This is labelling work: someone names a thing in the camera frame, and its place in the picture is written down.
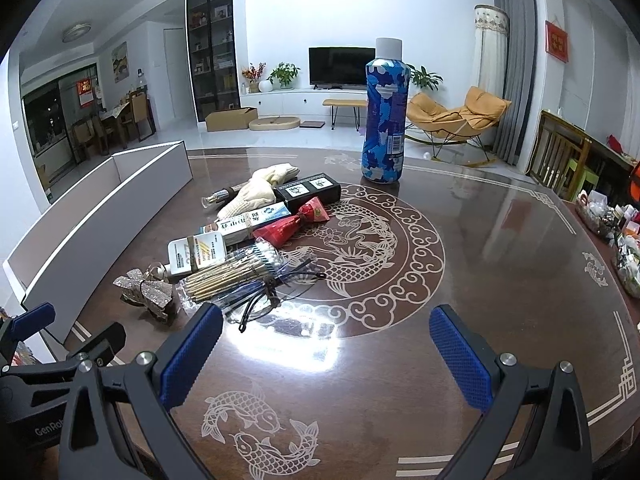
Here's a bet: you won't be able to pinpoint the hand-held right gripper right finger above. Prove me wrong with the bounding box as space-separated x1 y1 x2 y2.
429 304 593 480

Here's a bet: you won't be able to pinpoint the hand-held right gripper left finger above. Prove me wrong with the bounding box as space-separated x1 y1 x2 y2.
59 302 224 480

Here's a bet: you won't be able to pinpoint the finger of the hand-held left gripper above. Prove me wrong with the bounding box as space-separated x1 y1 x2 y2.
0 302 57 368
62 322 127 367

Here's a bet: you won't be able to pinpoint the silver foil piece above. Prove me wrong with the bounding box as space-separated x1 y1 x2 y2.
112 269 180 330

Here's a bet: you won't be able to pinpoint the cotton swabs pack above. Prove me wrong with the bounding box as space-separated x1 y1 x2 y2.
179 240 281 311

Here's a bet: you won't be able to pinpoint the white blue card pack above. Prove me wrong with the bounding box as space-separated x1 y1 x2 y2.
167 231 227 277

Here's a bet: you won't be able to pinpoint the black frame glasses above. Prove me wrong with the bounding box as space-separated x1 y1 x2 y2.
220 255 328 333

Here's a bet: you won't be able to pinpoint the white container box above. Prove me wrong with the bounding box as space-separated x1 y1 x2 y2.
2 141 194 356

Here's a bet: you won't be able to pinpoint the white blue toothpaste box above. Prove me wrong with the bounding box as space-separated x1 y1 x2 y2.
199 199 293 247

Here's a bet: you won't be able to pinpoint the red fabric pouch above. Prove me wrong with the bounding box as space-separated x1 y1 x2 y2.
252 196 331 248

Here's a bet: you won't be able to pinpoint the black rectangular box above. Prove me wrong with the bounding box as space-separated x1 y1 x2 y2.
274 173 342 207

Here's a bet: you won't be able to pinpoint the metal pen with clear tip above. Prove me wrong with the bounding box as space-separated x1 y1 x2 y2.
201 185 246 209

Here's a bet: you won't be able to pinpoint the cream knitted gloves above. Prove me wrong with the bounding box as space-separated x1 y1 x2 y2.
216 164 302 221

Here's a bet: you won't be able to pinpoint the clutter of snack packets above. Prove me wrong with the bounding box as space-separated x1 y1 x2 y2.
575 190 640 301

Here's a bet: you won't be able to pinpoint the wooden dining chair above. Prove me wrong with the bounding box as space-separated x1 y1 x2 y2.
127 91 156 143

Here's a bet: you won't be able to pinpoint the wooden slatted chair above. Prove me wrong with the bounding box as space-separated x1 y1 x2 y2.
529 110 593 201

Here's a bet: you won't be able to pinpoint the cardboard box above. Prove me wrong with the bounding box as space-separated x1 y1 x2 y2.
205 106 258 132

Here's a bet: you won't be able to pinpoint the beige oval floor tray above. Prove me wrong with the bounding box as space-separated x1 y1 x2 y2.
249 116 301 132

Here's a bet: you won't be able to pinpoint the orange rocking lounge chair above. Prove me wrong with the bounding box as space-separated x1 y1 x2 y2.
404 86 512 167

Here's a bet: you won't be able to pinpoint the blue patterned bottle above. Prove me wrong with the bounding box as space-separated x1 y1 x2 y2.
361 37 412 184

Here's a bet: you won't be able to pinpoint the white television console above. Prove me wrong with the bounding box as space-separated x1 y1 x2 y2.
240 85 371 120

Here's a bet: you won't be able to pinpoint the wooden bench with metal legs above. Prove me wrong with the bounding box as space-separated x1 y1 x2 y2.
322 98 369 131

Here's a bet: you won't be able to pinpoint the large leafy potted plant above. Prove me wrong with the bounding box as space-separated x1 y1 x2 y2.
410 65 443 93

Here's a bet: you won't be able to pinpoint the red flowers in vase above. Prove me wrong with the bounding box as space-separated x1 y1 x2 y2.
241 62 266 93

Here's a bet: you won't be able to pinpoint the round ceiling lamp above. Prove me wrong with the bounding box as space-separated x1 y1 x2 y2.
61 21 92 43

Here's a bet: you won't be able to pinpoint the green potted plant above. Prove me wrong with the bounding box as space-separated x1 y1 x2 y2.
267 62 301 91

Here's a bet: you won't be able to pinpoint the grey curtain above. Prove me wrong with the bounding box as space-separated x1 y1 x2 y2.
492 0 536 166

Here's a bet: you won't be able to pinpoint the white lace cover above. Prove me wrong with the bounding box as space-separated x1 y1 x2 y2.
474 4 510 106

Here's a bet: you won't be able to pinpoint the flat screen television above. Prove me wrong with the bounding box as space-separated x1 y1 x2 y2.
308 46 377 86

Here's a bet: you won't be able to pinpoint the framed wall painting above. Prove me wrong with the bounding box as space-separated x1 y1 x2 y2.
111 42 130 83

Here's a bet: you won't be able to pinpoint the red wall hanging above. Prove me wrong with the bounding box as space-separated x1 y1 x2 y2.
545 21 571 63

